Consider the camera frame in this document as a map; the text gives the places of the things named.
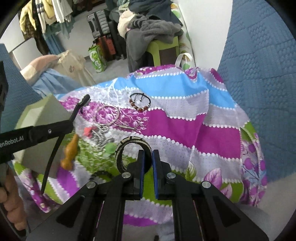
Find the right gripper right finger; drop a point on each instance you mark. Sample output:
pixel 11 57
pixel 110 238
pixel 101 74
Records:
pixel 160 169

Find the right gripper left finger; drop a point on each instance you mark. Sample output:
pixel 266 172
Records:
pixel 136 184

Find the black woven bangle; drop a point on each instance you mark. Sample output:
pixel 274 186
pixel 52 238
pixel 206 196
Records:
pixel 133 140

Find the green cardboard jewelry box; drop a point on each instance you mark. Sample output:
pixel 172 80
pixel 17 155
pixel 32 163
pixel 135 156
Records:
pixel 44 112

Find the orange gourd pendant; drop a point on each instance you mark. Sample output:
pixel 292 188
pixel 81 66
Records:
pixel 70 153

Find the pink hair clip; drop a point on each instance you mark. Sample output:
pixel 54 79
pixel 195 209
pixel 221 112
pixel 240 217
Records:
pixel 89 132

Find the person's left hand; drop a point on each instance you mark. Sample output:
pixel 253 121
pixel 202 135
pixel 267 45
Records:
pixel 13 203

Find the blue quilted cushion left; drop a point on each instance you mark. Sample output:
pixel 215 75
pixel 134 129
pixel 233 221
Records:
pixel 20 93

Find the blue quilted cushion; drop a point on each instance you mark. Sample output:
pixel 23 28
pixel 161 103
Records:
pixel 20 93
pixel 258 68

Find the silver hair pin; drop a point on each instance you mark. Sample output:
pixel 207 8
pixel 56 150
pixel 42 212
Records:
pixel 125 127

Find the colourful striped floral cloth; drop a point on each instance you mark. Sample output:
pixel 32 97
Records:
pixel 191 120

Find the light blue bedsheet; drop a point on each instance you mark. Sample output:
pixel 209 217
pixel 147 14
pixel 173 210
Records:
pixel 52 82

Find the pink beige pillow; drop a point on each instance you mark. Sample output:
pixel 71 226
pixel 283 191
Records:
pixel 35 68

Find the green shopping bag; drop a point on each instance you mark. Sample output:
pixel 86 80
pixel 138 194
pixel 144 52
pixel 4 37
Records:
pixel 97 58

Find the white floral tote bag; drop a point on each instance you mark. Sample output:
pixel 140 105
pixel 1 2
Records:
pixel 184 40

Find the green plastic stool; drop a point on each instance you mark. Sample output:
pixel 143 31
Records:
pixel 163 53

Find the red suitcase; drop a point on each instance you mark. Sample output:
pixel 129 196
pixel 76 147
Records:
pixel 107 47

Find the yellow hanging jacket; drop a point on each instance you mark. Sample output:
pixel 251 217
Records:
pixel 45 15

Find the white hanging shirt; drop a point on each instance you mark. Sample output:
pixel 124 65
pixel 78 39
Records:
pixel 62 10

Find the grey towel on stool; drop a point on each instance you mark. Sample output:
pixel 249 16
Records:
pixel 143 30

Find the blue quilted cushion right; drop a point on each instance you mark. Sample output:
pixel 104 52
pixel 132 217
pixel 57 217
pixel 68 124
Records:
pixel 258 68

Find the grey suitcase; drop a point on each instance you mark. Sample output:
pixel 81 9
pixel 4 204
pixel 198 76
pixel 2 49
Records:
pixel 98 24

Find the dark blue clothes pile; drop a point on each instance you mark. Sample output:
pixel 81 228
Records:
pixel 160 9

